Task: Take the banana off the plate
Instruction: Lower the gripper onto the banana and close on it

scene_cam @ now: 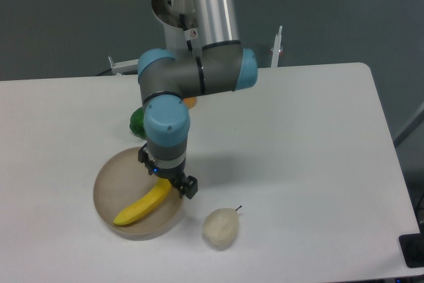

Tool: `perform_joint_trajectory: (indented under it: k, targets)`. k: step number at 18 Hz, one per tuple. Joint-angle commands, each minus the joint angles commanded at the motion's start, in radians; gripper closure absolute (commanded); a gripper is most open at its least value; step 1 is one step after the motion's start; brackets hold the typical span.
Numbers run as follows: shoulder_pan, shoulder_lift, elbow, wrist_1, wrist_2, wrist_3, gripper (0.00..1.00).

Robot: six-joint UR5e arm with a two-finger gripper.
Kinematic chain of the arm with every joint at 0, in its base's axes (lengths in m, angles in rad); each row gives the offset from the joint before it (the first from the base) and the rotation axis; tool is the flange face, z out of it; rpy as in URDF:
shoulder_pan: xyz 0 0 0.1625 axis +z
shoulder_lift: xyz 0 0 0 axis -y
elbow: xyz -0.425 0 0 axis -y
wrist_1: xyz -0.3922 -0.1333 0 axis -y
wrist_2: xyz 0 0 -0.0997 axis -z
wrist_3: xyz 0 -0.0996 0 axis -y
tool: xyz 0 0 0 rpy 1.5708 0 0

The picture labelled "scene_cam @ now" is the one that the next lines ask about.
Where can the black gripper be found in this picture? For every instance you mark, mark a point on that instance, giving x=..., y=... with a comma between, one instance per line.
x=172, y=170

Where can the yellow banana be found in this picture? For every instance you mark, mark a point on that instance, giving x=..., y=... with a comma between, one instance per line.
x=145, y=205

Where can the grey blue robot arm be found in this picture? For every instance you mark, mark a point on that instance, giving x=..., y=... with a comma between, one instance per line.
x=165, y=81

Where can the beige round plate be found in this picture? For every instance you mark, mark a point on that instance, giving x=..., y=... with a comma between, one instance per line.
x=122, y=181

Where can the green bell pepper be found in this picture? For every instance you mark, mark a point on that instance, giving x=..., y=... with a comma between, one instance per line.
x=136, y=124

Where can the orange bread roll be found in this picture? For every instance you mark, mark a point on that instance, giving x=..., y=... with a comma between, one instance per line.
x=190, y=102

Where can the white pear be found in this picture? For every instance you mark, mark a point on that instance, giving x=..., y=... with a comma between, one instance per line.
x=221, y=227

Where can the black device at edge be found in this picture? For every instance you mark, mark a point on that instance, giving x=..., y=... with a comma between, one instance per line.
x=412, y=249

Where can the grey table leg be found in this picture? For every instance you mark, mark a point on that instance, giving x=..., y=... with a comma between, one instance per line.
x=413, y=122

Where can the white metal frame bracket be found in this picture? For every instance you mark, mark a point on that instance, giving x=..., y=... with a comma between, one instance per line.
x=128, y=67

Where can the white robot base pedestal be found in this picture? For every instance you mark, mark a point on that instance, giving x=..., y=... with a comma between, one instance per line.
x=179, y=21

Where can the white upright post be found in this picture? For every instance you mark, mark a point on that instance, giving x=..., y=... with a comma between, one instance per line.
x=277, y=48

